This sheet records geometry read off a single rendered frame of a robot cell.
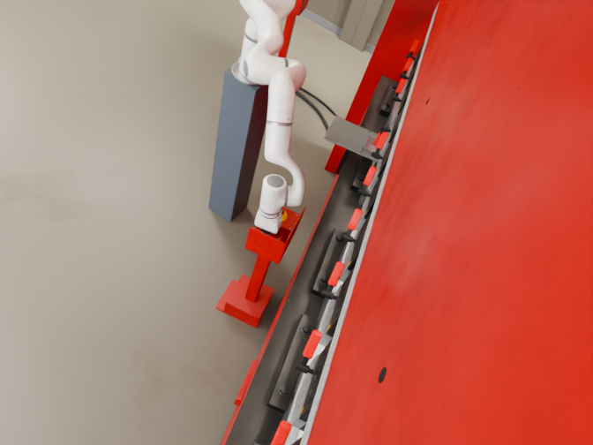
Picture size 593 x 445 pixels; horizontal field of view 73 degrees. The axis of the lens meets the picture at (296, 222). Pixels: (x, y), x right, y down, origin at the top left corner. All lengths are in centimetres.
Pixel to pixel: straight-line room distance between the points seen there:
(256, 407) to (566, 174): 107
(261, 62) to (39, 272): 162
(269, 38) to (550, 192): 138
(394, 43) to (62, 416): 249
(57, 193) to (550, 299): 269
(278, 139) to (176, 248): 127
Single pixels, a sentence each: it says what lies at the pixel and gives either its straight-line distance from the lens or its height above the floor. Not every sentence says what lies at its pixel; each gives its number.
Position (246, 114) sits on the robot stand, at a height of 85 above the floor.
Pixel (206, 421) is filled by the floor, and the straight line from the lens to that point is 213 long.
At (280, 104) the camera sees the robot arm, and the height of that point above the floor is 128.
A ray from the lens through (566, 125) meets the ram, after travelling 37.
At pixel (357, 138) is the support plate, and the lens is 186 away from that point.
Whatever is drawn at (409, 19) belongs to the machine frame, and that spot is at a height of 122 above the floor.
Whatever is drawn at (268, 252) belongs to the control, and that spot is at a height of 70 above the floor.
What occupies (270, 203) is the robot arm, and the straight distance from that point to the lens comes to 147.
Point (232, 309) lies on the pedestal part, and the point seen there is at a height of 8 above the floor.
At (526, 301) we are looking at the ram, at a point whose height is 190.
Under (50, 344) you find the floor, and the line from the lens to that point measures 231.
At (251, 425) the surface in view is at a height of 88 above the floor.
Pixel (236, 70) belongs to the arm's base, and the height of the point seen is 101.
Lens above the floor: 209
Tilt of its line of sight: 50 degrees down
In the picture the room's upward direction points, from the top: 22 degrees clockwise
